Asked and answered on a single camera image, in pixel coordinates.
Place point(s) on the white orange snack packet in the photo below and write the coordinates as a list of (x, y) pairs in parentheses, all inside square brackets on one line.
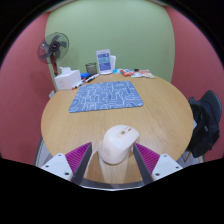
[(145, 74)]

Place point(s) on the blue whiteboard eraser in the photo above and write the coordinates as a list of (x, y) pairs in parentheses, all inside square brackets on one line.
[(84, 75)]

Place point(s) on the red capped whiteboard marker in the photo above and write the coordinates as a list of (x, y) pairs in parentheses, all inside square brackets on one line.
[(77, 85)]

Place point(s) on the white computer mouse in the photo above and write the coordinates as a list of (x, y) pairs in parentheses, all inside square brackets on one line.
[(116, 145)]

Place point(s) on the red snack packet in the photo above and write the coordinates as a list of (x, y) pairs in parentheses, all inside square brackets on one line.
[(126, 72)]

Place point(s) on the white wall outlet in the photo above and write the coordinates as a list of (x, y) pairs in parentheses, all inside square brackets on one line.
[(52, 94)]

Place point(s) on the black capped whiteboard marker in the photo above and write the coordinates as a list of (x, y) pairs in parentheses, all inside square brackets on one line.
[(91, 78)]

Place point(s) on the black standing fan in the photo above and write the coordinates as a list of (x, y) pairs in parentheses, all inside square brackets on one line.
[(53, 46)]

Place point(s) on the blue patterned mouse pad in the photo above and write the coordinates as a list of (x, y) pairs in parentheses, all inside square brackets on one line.
[(106, 96)]

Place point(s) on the light blue packet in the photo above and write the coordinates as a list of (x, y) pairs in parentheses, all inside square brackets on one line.
[(116, 71)]

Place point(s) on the white tissue box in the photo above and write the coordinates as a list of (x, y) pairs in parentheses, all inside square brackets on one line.
[(66, 80)]

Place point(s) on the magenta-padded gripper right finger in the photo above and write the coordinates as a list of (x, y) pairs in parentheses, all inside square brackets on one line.
[(163, 165)]

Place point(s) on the dark mesh pen cup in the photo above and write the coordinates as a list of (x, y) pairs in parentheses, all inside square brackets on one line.
[(90, 69)]

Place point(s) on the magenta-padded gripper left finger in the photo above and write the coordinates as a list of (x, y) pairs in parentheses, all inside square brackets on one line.
[(60, 165)]

